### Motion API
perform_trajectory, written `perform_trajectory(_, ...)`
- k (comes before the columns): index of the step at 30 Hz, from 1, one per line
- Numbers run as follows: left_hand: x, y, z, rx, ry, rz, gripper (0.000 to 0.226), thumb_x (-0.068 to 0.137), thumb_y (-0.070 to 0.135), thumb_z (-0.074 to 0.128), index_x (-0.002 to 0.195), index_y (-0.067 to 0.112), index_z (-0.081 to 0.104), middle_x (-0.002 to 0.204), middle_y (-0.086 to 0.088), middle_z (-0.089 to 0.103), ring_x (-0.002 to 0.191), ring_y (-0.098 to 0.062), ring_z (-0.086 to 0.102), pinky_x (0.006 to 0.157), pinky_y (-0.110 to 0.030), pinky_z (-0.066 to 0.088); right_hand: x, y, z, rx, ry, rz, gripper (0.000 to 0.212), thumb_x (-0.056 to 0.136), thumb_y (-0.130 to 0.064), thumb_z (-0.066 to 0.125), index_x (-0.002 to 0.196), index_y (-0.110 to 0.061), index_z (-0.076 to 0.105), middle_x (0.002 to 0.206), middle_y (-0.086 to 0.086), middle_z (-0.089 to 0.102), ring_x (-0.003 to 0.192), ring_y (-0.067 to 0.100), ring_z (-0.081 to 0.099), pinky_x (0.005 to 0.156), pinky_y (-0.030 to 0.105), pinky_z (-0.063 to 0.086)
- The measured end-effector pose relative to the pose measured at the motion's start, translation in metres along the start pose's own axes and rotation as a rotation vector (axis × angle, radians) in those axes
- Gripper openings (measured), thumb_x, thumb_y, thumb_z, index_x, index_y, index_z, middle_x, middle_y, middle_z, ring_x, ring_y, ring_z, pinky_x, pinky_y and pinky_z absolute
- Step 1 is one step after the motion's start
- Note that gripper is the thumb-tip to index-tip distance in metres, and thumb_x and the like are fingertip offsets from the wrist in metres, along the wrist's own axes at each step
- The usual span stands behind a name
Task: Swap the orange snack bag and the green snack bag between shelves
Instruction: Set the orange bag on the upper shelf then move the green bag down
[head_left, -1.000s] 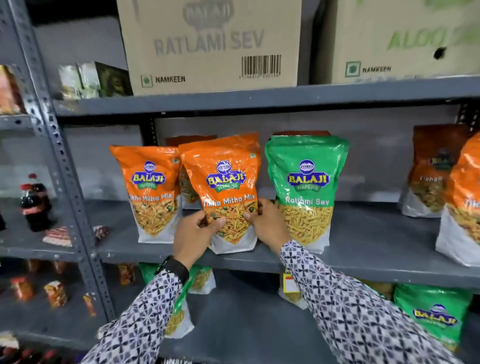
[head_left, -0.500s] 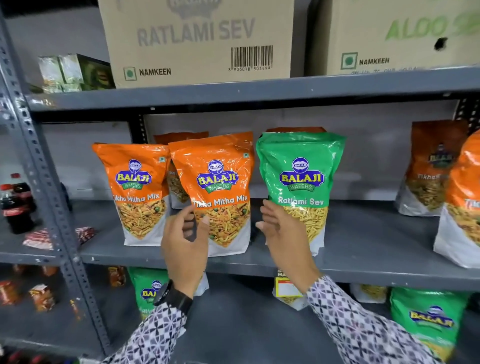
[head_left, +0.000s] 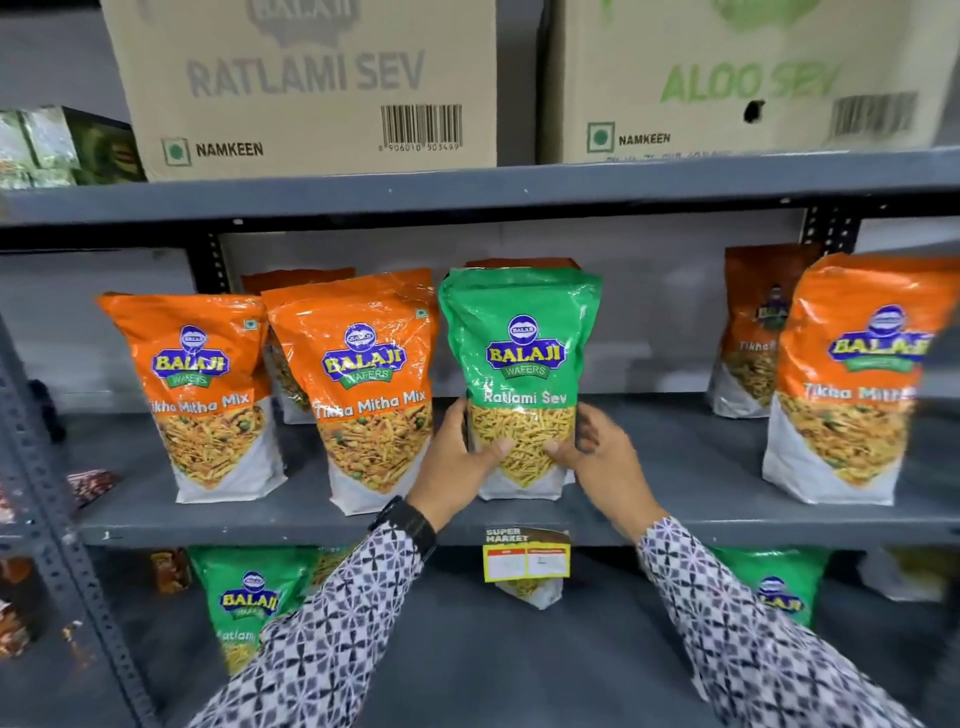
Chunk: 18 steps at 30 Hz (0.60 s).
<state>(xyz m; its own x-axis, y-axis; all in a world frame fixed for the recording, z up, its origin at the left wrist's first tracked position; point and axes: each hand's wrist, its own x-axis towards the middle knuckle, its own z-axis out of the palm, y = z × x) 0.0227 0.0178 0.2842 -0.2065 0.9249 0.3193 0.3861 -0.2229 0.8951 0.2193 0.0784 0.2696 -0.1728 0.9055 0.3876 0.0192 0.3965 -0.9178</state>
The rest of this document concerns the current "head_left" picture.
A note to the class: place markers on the person's right hand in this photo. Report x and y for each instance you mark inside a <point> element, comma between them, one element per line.
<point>611,472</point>

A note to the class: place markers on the person's left hand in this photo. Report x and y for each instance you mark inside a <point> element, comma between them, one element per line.
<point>442,472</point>

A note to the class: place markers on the person's left thumb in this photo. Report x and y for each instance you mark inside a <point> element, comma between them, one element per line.
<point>495,452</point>

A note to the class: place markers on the person's right thumb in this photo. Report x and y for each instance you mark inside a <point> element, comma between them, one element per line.
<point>561,452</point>

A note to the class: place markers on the green snack pouch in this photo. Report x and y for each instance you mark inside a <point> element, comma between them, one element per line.
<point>780,585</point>
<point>517,322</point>
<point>240,600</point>

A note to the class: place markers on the person's left forearm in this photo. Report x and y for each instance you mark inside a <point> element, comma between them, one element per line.
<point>330,637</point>

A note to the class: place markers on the person's right forearm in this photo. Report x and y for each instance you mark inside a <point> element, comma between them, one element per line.
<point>742,645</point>

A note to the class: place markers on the black wristwatch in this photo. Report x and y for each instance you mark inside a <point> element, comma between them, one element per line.
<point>409,521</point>

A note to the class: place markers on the yellow shelf price tag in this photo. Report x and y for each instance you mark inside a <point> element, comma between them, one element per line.
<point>525,559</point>

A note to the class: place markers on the orange snack pouch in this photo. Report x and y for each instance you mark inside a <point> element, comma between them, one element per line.
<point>300,277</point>
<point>750,330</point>
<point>195,420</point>
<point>847,420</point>
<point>360,420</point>
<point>517,263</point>

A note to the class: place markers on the small clear-window snack pouch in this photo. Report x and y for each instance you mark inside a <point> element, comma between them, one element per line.
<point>540,594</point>

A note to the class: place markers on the grey metal shelf rack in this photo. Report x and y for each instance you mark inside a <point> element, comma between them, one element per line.
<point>675,180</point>

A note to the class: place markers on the brown snack packet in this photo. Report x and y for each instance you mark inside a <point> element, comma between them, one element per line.
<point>171,571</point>

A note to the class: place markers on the pale yellow snack pouch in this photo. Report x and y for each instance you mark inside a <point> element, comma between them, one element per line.
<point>911,574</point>

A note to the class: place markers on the cardboard box with grey print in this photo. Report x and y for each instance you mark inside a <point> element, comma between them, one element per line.
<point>300,112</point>

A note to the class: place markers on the dark red snack packet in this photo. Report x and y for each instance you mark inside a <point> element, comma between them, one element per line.
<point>91,486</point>

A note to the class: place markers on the cardboard box with green print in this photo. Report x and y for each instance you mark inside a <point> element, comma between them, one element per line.
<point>712,45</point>

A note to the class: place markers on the red-brown snack packets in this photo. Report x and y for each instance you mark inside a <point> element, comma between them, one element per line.
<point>11,615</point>

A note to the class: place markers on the bundle of green foil packets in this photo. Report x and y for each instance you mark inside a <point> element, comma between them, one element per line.
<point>60,146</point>

